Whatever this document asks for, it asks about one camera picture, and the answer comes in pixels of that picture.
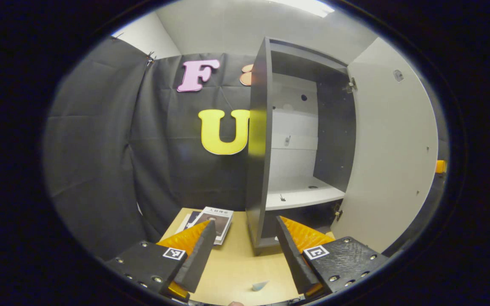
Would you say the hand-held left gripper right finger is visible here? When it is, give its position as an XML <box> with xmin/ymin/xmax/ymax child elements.
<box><xmin>276</xmin><ymin>215</ymin><xmax>388</xmax><ymax>298</ymax></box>

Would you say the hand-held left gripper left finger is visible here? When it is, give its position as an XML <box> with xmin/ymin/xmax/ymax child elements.
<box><xmin>105</xmin><ymin>220</ymin><xmax>217</xmax><ymax>298</ymax></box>

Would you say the white cabinet shelf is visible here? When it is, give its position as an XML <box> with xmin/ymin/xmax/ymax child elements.
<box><xmin>265</xmin><ymin>176</ymin><xmax>346</xmax><ymax>211</ymax></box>

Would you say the dark grey cabinet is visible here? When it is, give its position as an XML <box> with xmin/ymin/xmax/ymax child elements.
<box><xmin>245</xmin><ymin>37</ymin><xmax>358</xmax><ymax>255</ymax></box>

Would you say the thin blue-edged book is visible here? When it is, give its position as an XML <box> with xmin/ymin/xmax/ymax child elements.
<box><xmin>176</xmin><ymin>210</ymin><xmax>203</xmax><ymax>234</ymax></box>

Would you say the white book with dark picture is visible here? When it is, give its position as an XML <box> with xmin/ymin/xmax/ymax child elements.
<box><xmin>194</xmin><ymin>207</ymin><xmax>234</xmax><ymax>246</ymax></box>

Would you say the black backdrop cloth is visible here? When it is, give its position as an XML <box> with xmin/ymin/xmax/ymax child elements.
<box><xmin>43</xmin><ymin>36</ymin><xmax>255</xmax><ymax>261</ymax></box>

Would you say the long ceiling light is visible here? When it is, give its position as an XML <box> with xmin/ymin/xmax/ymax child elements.
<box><xmin>271</xmin><ymin>0</ymin><xmax>335</xmax><ymax>18</ymax></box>

